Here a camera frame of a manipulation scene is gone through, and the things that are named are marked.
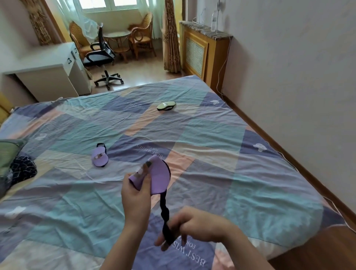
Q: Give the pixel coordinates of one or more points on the window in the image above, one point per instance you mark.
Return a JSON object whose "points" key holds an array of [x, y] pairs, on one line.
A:
{"points": [[108, 4]]}

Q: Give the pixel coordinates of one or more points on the green sleep mask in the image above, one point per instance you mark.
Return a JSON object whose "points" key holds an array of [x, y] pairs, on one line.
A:
{"points": [[166, 105]]}

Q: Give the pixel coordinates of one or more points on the person's left forearm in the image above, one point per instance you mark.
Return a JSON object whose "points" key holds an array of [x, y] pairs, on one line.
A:
{"points": [[126, 247]]}

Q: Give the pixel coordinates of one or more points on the round wicker glass table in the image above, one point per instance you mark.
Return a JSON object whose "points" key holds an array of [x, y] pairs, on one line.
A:
{"points": [[118, 41]]}

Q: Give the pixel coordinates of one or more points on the person's right fingers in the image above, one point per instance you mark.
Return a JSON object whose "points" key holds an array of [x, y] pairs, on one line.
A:
{"points": [[173, 233]]}

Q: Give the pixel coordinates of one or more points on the sheer white curtain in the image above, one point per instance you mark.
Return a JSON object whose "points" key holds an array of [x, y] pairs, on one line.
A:
{"points": [[83, 19]]}

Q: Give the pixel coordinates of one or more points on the person's right hand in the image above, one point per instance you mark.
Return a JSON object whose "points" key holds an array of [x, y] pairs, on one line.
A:
{"points": [[203, 224]]}

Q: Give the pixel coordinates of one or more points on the person's left thumb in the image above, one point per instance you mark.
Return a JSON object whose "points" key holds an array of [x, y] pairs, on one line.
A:
{"points": [[146, 178]]}

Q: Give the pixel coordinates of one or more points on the black office chair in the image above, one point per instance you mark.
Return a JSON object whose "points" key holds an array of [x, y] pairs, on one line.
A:
{"points": [[101, 55]]}

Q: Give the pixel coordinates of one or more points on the patchwork pastel bed quilt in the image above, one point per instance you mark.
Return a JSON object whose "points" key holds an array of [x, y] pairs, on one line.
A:
{"points": [[217, 167]]}

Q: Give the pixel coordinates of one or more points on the clear plastic bottle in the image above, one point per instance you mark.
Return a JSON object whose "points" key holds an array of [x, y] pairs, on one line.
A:
{"points": [[214, 21]]}

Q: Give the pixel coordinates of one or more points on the person's right forearm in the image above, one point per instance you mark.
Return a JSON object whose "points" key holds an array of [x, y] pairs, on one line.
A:
{"points": [[246, 250]]}

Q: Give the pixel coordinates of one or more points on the white desk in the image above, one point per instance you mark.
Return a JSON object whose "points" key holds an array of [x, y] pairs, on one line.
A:
{"points": [[47, 72]]}

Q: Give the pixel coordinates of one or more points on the wooden radiator cover cabinet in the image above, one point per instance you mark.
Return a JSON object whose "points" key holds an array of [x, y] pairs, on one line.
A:
{"points": [[204, 55]]}

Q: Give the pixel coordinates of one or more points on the wicker armchair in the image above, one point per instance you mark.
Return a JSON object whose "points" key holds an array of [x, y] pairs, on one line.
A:
{"points": [[143, 34], [79, 41]]}

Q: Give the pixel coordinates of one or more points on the brown patterned curtain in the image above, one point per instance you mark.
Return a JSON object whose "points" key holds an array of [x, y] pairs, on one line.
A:
{"points": [[170, 39], [37, 22]]}

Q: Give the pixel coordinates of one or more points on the green pillow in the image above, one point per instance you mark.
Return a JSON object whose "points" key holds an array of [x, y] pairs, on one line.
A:
{"points": [[8, 153]]}

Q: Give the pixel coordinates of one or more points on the person's left hand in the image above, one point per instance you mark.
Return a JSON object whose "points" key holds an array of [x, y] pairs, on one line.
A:
{"points": [[136, 200]]}

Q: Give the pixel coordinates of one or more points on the dark patterned cloth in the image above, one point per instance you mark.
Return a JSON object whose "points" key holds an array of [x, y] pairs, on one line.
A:
{"points": [[23, 169]]}

